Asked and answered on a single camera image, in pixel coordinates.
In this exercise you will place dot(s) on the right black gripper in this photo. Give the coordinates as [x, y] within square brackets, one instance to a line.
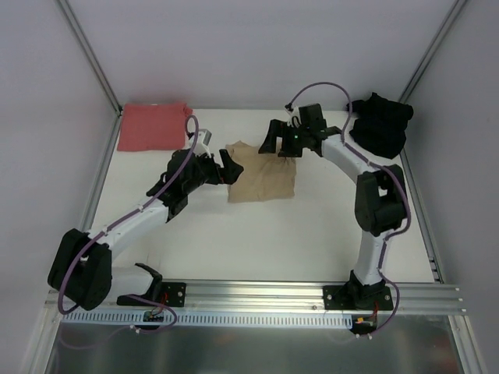
[284, 136]

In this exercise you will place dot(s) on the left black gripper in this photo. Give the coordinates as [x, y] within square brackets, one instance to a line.
[217, 171]

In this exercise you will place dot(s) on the beige t shirt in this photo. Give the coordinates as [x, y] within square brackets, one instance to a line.
[265, 176]

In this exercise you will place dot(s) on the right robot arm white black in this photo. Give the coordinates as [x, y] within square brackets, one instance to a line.
[381, 205]

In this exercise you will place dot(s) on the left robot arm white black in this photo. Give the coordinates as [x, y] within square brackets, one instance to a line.
[82, 270]

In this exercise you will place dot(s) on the folded pink t shirt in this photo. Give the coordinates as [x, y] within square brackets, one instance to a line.
[151, 127]

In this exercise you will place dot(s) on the black t shirt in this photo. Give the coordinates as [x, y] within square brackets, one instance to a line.
[380, 125]

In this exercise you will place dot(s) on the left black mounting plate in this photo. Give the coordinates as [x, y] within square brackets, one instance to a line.
[171, 294]

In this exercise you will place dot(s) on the black mounting plate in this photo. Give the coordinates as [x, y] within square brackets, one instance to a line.
[171, 294]
[348, 297]

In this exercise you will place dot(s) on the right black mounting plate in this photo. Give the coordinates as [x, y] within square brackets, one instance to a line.
[348, 297]

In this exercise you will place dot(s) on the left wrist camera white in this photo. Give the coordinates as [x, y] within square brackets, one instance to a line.
[201, 146]

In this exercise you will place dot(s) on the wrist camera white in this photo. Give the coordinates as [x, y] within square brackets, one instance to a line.
[294, 118]
[201, 146]

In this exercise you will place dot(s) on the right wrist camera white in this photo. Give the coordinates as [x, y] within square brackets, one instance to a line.
[294, 118]

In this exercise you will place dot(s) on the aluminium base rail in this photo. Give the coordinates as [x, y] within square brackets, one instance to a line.
[308, 297]

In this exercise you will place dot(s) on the white slotted cable duct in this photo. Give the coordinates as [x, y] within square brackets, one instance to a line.
[205, 318]

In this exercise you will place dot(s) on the left aluminium frame post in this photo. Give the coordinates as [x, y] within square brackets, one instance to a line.
[85, 46]

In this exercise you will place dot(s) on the aluminium frame post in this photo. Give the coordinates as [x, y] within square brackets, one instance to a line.
[448, 23]
[85, 46]

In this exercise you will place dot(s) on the right aluminium frame post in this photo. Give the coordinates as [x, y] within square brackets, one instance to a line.
[448, 23]

